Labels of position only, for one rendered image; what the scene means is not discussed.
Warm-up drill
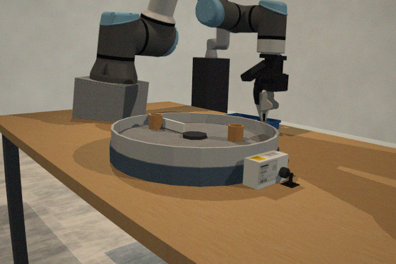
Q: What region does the blue crate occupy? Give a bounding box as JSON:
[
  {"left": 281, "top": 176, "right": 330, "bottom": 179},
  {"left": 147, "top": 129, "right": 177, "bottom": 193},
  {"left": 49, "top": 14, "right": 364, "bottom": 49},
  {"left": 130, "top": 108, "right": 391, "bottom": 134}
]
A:
[{"left": 226, "top": 113, "right": 281, "bottom": 134}]

